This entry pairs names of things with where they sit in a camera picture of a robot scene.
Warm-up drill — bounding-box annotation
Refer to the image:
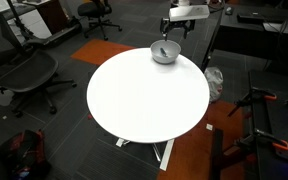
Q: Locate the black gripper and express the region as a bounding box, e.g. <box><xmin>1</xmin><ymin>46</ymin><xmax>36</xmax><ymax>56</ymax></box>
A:
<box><xmin>160</xmin><ymin>17</ymin><xmax>197</xmax><ymax>42</ymax></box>

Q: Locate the teal marker with black cap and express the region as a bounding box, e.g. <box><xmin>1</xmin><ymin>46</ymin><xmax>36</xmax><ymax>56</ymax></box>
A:
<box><xmin>159</xmin><ymin>47</ymin><xmax>170</xmax><ymax>58</ymax></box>

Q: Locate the white bowl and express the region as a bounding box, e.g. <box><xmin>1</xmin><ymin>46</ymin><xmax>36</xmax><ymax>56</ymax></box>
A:
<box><xmin>150</xmin><ymin>39</ymin><xmax>182</xmax><ymax>65</ymax></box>

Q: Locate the black desk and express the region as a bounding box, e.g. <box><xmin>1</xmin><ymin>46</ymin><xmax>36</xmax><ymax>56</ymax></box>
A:
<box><xmin>200</xmin><ymin>4</ymin><xmax>288</xmax><ymax>73</ymax></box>

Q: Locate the white plastic bag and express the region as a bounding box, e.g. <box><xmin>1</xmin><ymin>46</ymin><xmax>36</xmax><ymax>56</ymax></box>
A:
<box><xmin>203</xmin><ymin>66</ymin><xmax>224</xmax><ymax>104</ymax></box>

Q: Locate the black keyboard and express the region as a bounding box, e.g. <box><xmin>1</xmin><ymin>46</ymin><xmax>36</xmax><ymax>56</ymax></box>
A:
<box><xmin>236</xmin><ymin>12</ymin><xmax>266</xmax><ymax>25</ymax></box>

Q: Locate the black padded office chair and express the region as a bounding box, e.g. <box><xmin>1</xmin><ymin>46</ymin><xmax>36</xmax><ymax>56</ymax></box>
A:
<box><xmin>77</xmin><ymin>0</ymin><xmax>123</xmax><ymax>42</ymax></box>

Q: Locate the black low platform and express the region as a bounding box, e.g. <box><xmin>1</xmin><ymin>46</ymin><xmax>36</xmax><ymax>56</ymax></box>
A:
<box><xmin>26</xmin><ymin>19</ymin><xmax>84</xmax><ymax>48</ymax></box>

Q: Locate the white table base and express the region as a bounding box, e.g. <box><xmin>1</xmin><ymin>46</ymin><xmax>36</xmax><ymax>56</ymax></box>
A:
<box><xmin>115</xmin><ymin>137</ymin><xmax>177</xmax><ymax>173</ymax></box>

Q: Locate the dark red wooden block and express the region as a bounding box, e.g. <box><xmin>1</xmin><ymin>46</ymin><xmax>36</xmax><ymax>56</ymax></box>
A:
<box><xmin>221</xmin><ymin>145</ymin><xmax>252</xmax><ymax>169</ymax></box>

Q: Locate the white cabinet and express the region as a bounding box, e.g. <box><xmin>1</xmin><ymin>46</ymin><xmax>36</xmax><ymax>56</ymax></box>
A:
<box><xmin>0</xmin><ymin>0</ymin><xmax>53</xmax><ymax>40</ymax></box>

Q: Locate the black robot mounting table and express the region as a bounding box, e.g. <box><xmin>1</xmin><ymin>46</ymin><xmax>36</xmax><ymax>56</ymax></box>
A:
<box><xmin>248</xmin><ymin>69</ymin><xmax>288</xmax><ymax>180</ymax></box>

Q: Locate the black mesh office chair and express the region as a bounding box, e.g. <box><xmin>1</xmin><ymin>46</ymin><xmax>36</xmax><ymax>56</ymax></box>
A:
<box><xmin>0</xmin><ymin>4</ymin><xmax>78</xmax><ymax>118</ymax></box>

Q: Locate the black tripod pole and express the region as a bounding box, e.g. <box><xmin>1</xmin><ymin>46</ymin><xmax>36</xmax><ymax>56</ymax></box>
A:
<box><xmin>6</xmin><ymin>0</ymin><xmax>35</xmax><ymax>38</ymax></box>

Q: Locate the red and black backpack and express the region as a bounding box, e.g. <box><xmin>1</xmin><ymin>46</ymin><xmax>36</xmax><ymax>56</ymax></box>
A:
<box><xmin>0</xmin><ymin>129</ymin><xmax>52</xmax><ymax>180</ymax></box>

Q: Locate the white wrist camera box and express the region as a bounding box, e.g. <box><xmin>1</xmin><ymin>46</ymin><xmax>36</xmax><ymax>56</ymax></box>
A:
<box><xmin>168</xmin><ymin>4</ymin><xmax>211</xmax><ymax>23</ymax></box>

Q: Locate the orange handled bar clamp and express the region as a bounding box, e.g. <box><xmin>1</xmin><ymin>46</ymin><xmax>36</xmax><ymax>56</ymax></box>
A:
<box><xmin>227</xmin><ymin>86</ymin><xmax>278</xmax><ymax>118</ymax></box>
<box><xmin>233</xmin><ymin>128</ymin><xmax>288</xmax><ymax>155</ymax></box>

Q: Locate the black upright post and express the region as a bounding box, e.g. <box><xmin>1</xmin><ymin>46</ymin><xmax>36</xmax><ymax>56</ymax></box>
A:
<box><xmin>209</xmin><ymin>128</ymin><xmax>225</xmax><ymax>180</ymax></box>

